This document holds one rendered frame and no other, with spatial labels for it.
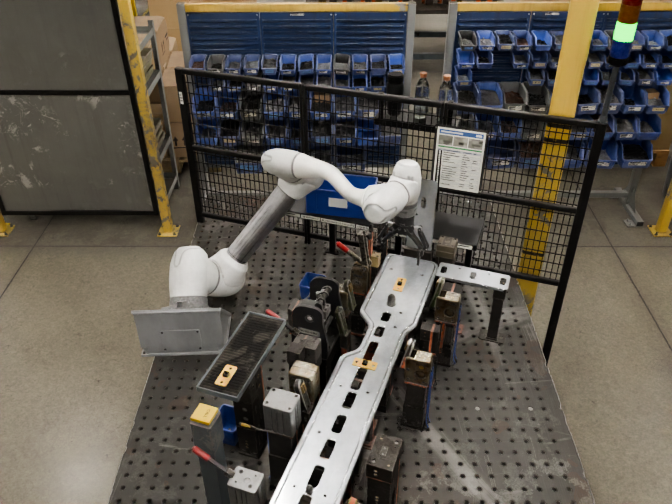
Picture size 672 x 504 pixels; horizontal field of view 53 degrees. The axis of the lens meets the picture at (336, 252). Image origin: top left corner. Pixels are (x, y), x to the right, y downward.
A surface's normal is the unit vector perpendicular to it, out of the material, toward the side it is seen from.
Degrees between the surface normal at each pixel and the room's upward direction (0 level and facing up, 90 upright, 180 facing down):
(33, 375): 0
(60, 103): 89
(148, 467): 0
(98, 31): 91
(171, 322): 90
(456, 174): 90
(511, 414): 0
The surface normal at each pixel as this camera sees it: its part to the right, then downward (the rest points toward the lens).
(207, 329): 0.04, 0.58
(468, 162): -0.33, 0.55
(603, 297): 0.00, -0.81
